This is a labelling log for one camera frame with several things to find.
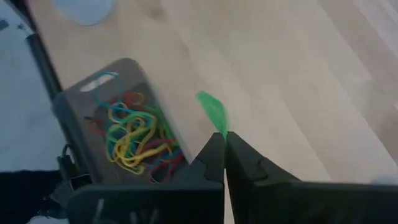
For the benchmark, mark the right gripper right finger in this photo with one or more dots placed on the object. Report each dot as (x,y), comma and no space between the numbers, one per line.
(280,202)

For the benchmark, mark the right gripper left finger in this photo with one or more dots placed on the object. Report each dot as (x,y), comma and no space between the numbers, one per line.
(174,202)

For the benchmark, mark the yellow rubber band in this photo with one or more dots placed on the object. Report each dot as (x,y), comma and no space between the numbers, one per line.
(124,155)

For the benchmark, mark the translucent grey plastic bin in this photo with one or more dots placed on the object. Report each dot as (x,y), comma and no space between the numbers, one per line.
(77,124)

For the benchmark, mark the black rig crossbeam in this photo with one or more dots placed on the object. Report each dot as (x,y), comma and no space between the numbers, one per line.
(25,193)

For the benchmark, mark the white plant pot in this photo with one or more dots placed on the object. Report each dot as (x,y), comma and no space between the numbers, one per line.
(84,11)

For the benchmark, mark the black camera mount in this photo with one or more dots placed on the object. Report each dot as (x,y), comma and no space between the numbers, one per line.
(79,180)

